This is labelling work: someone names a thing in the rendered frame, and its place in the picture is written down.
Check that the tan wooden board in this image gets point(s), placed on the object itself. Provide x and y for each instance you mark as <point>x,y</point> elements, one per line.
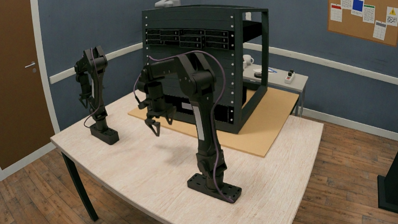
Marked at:
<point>258,133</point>

